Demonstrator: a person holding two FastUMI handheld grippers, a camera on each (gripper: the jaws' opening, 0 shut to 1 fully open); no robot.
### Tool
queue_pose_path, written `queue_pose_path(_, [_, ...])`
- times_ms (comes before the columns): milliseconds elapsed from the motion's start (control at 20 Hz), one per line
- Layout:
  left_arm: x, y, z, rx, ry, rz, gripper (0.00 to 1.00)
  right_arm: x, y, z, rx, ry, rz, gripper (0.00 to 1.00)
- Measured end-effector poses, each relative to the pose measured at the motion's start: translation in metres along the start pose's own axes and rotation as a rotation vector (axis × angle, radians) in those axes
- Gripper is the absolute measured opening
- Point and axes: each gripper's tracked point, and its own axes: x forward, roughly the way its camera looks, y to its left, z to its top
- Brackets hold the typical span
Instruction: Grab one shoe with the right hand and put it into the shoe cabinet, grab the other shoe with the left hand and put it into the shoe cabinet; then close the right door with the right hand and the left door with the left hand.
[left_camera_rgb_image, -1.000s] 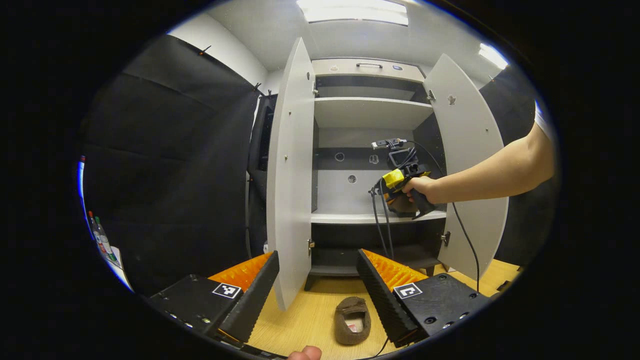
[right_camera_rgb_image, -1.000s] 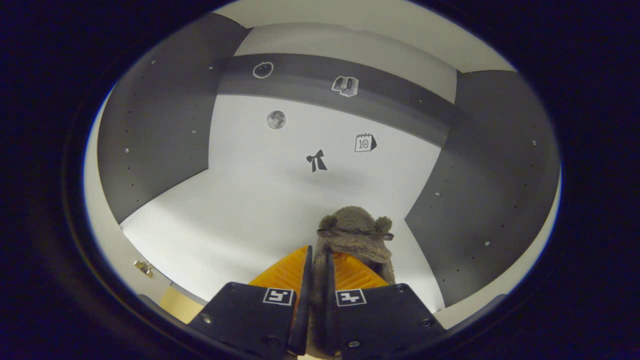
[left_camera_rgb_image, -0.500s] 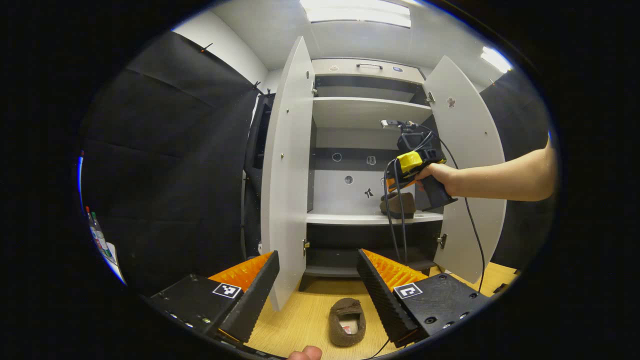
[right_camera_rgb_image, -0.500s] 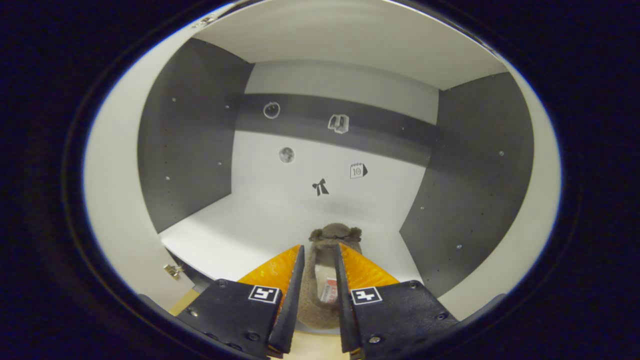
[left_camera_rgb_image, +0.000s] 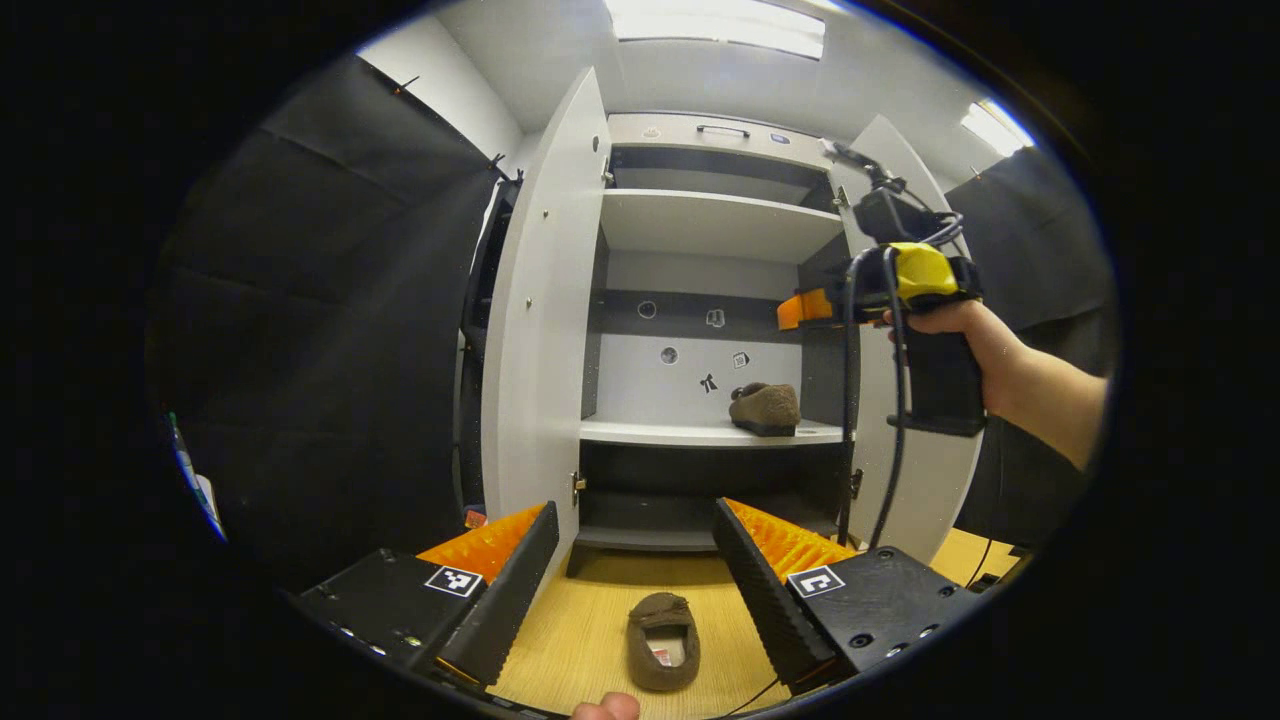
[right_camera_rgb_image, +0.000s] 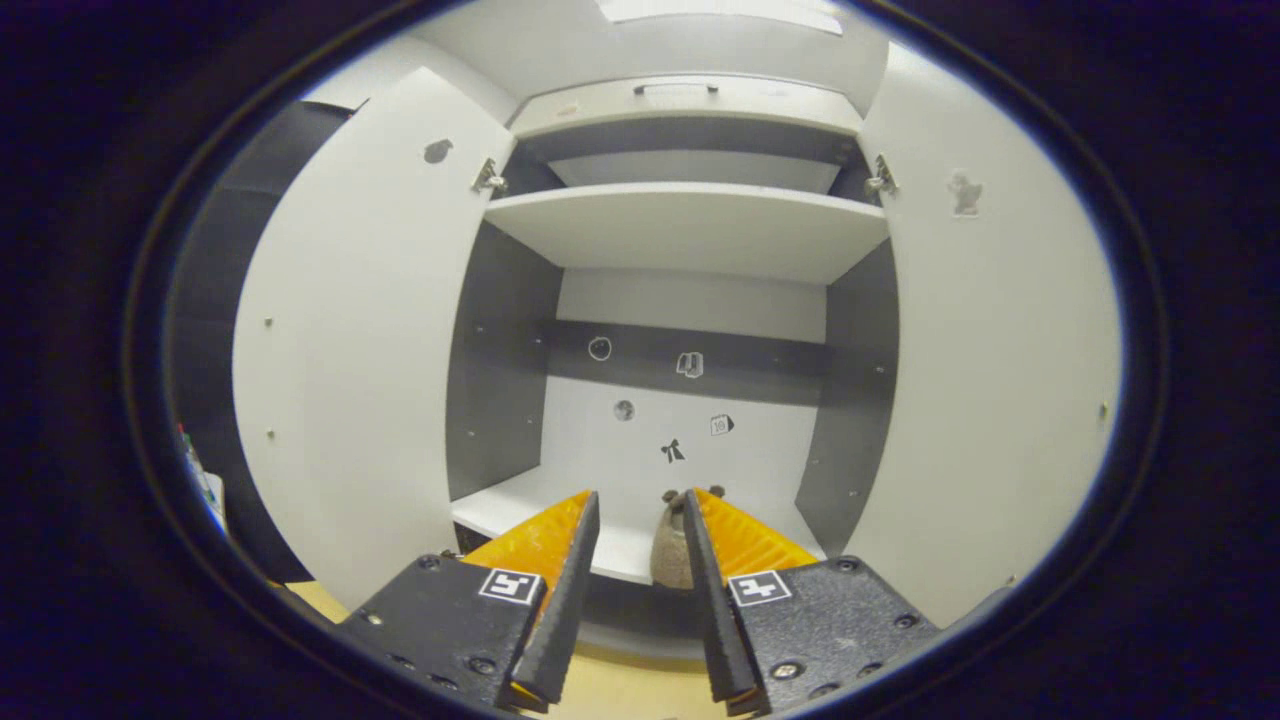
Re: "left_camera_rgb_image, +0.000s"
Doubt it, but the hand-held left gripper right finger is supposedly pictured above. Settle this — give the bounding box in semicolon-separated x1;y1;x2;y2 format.
712;497;986;698

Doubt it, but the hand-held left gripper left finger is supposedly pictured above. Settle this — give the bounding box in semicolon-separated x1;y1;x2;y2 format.
290;500;561;691

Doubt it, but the brown suede shoe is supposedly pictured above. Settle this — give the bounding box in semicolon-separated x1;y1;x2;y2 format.
728;382;802;438
626;592;702;693

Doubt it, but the white shoe cabinet door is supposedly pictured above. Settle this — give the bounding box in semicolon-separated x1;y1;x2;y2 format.
480;67;613;591
825;113;986;566

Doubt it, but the ceiling light panel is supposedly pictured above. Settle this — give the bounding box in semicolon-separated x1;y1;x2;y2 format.
960;98;1036;158
605;0;826;59

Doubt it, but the black cable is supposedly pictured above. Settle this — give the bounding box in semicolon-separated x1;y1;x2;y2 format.
868;245;909;551

